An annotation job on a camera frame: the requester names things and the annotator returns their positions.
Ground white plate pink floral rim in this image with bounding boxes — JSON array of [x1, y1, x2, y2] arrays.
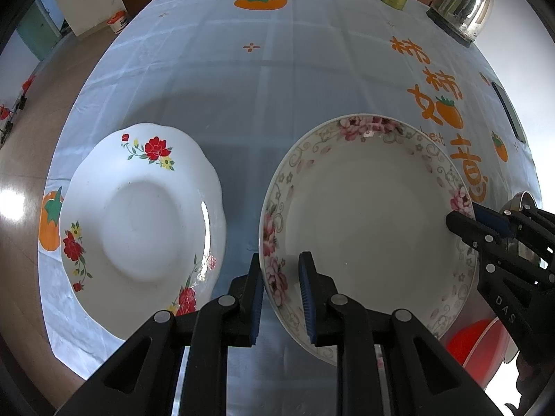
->
[[259, 114, 478, 364]]

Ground persimmon print tablecloth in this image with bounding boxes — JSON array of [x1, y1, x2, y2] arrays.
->
[[36, 0, 543, 416]]

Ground green door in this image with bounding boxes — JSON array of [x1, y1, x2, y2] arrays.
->
[[16, 0, 61, 61]]

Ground stainless steel electric kettle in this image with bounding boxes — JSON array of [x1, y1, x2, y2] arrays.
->
[[426, 0, 494, 47]]

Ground black smartphone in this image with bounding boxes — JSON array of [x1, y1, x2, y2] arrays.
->
[[492, 82, 527, 144]]

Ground red folding chair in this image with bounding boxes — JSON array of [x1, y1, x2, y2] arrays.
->
[[0, 74, 36, 145]]

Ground red plastic bowl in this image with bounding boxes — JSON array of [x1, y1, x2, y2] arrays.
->
[[447, 318, 510, 389]]

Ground white red plastic bucket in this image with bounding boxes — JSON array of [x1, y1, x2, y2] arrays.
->
[[106, 10, 129, 34]]

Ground stainless steel bowl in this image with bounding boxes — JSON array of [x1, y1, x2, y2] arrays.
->
[[497, 190, 543, 270]]

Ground white plate red flowers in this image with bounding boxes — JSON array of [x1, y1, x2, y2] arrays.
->
[[59, 123, 227, 339]]

